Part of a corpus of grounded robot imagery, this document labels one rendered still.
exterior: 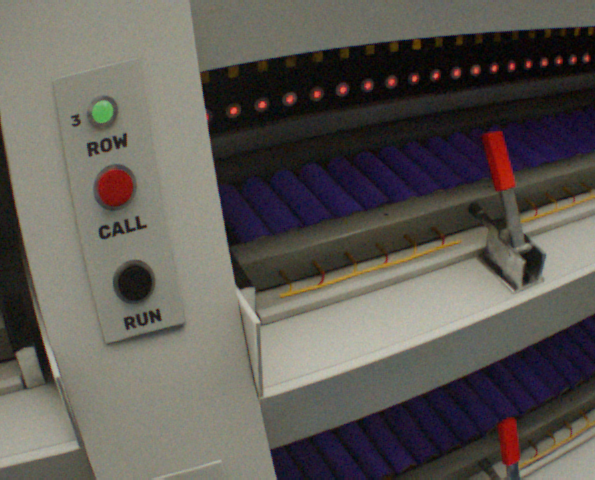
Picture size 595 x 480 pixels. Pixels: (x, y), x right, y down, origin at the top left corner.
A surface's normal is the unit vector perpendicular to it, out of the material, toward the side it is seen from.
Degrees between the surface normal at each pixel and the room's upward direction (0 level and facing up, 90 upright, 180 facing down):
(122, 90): 90
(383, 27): 111
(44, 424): 21
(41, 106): 90
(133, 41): 90
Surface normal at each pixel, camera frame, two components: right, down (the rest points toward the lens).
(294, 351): 0.00, -0.82
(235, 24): 0.43, 0.52
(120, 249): 0.40, 0.20
